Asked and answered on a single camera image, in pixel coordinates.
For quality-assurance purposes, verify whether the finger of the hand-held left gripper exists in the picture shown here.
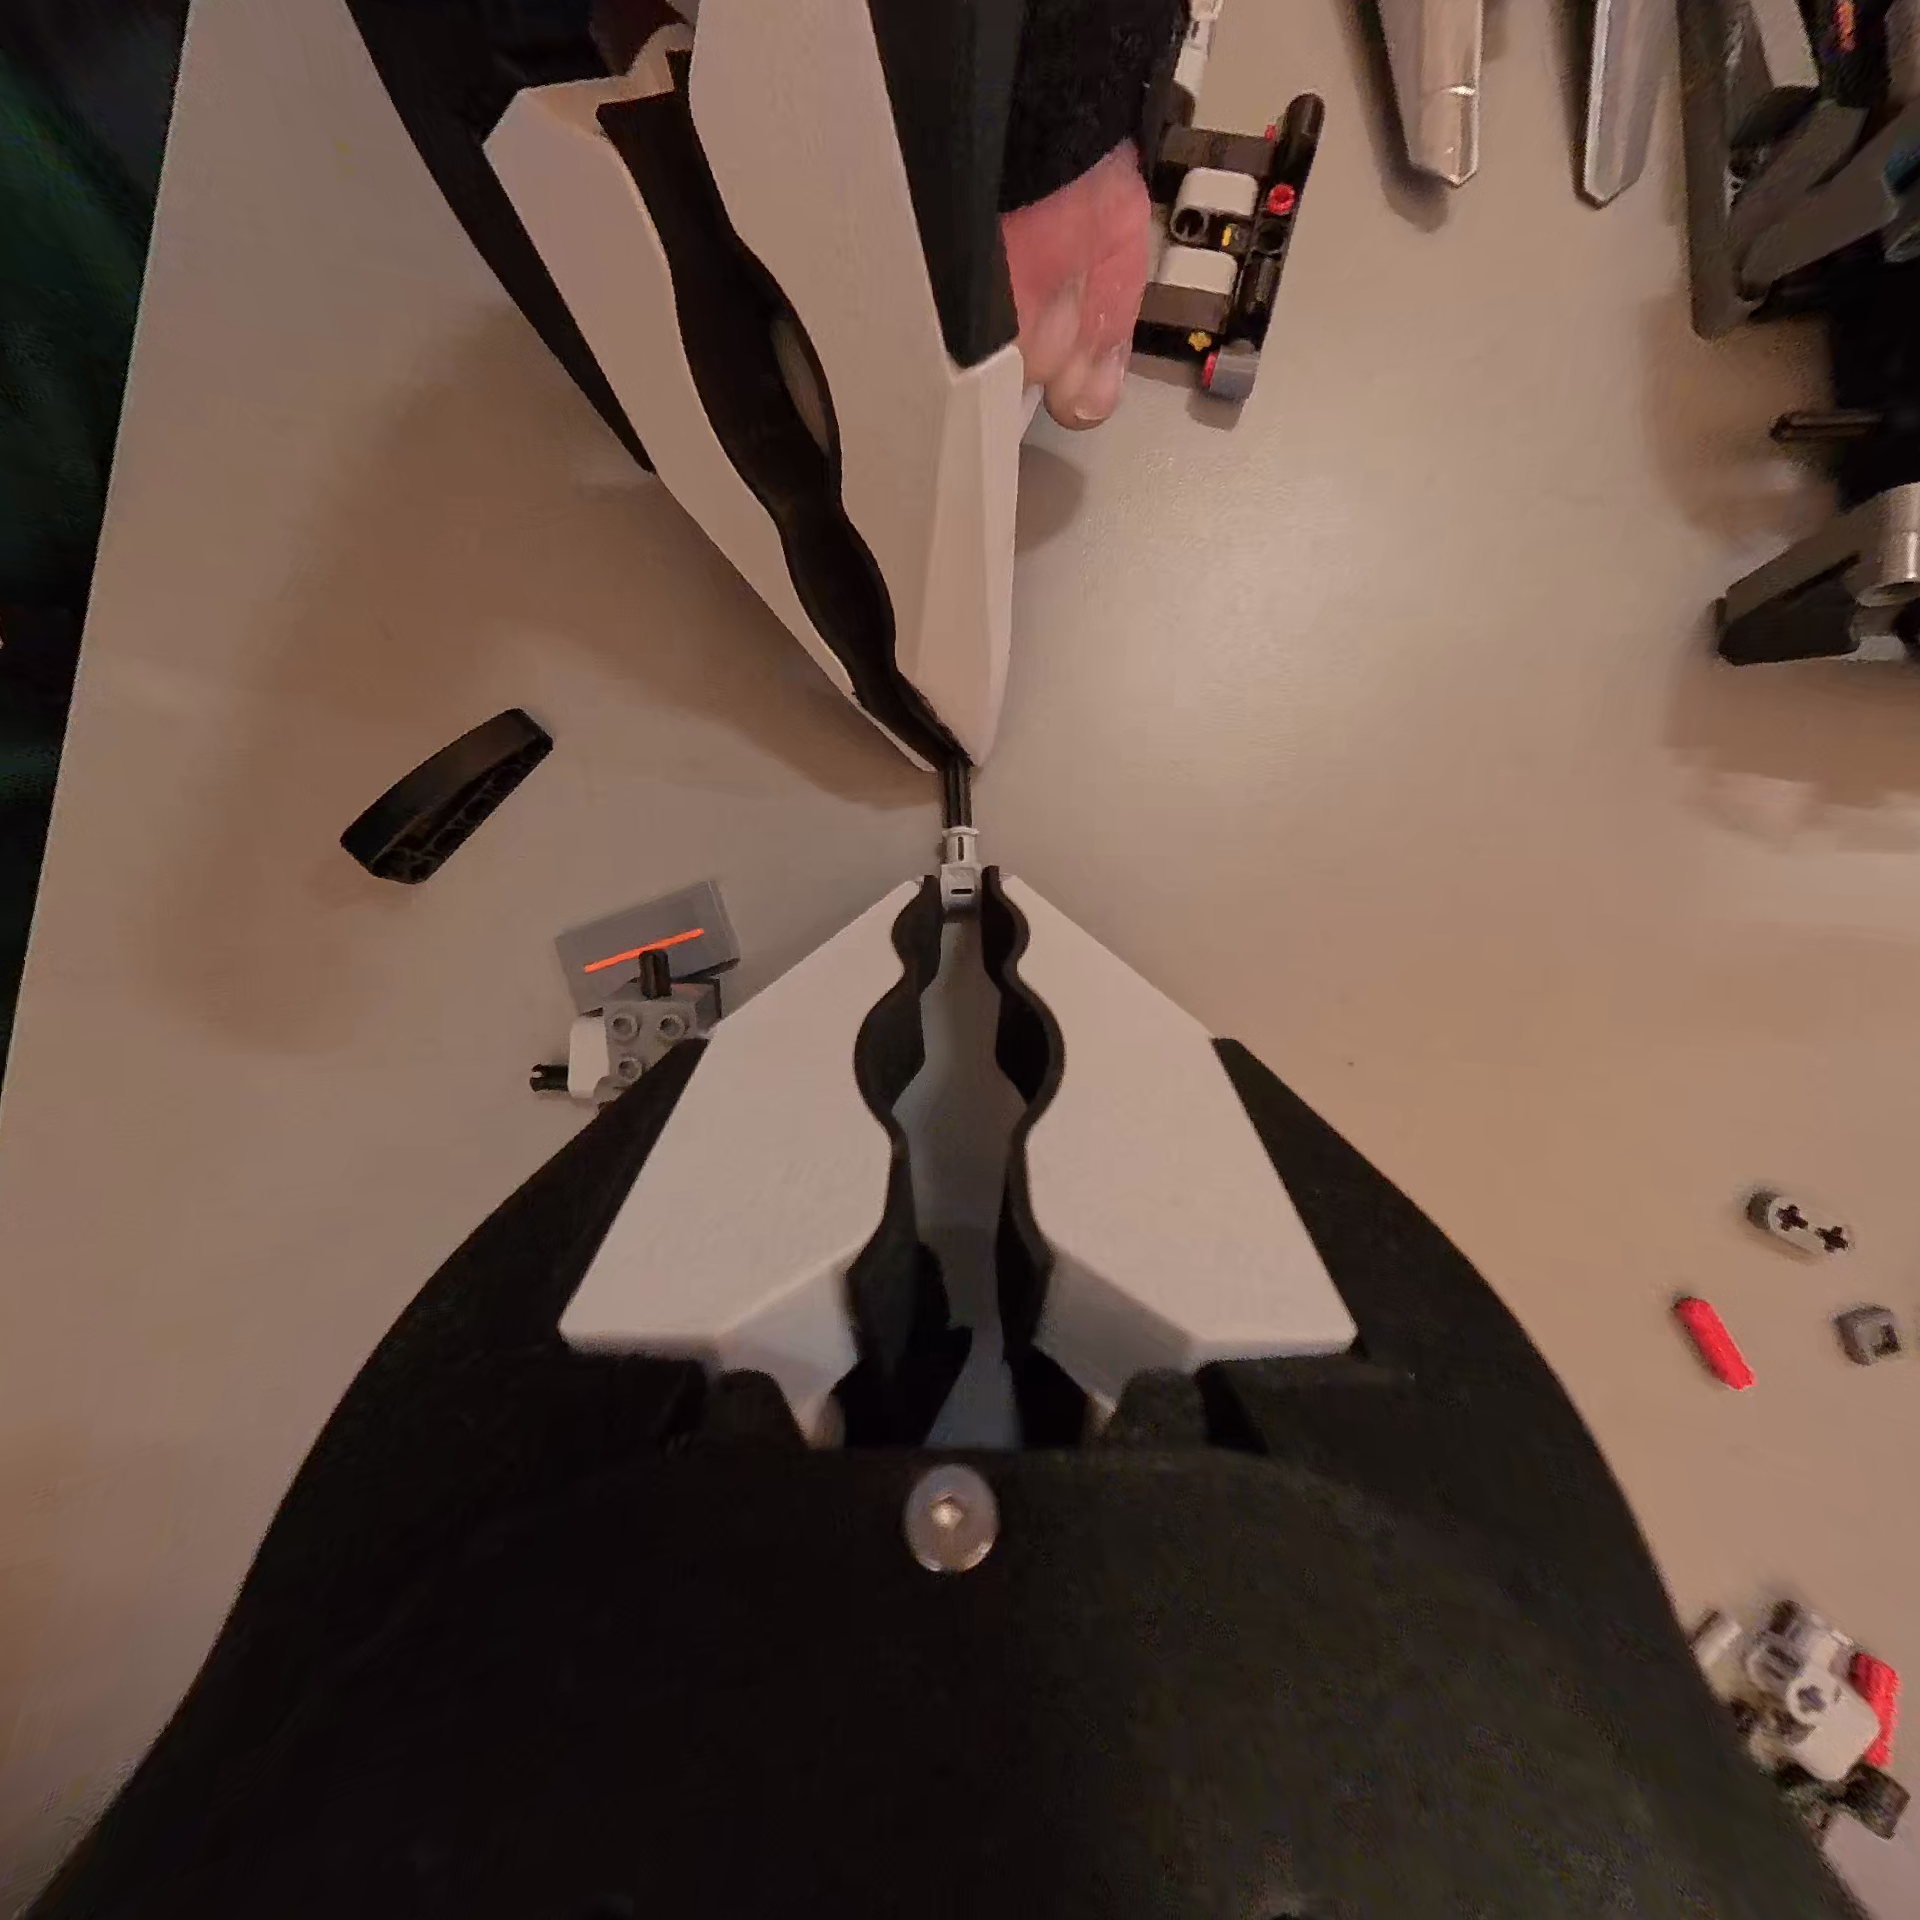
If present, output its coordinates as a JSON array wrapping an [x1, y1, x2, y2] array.
[[691, 0, 1048, 771], [481, 81, 963, 777]]

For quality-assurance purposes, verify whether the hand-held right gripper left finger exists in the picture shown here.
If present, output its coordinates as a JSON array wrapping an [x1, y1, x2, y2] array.
[[562, 879, 963, 1447]]

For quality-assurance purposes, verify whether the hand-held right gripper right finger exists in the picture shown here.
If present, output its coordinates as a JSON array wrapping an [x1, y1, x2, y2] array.
[[985, 877, 1359, 1447]]

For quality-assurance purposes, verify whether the small grey lego assembly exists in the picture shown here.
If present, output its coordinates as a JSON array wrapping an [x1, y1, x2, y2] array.
[[528, 879, 744, 1105]]

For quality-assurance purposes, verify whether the black white lego sub-assembly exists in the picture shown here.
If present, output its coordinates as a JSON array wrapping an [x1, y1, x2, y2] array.
[[1131, 92, 1331, 404]]

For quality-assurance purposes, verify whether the black curved lego panel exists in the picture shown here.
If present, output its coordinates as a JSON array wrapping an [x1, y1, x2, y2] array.
[[338, 710, 562, 886]]

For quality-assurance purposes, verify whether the red lego pin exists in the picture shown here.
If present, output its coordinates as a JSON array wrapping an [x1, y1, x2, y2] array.
[[1672, 1300, 1761, 1394]]

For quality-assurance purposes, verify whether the grey oval two-hole lego piece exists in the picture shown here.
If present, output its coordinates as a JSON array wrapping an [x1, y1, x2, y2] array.
[[1739, 1187, 1850, 1264]]

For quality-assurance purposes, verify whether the pile of loose lego pieces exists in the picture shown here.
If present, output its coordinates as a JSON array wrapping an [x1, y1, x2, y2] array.
[[1688, 1600, 1914, 1845]]

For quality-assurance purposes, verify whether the partly built lego car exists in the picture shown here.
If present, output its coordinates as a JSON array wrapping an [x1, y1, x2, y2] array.
[[1678, 0, 1920, 669]]

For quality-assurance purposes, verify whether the person's left hand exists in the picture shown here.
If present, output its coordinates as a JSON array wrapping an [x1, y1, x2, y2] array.
[[995, 140, 1155, 434]]

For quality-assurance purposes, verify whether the person's green shirt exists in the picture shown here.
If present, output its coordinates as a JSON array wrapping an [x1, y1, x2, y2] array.
[[0, 0, 194, 1055]]

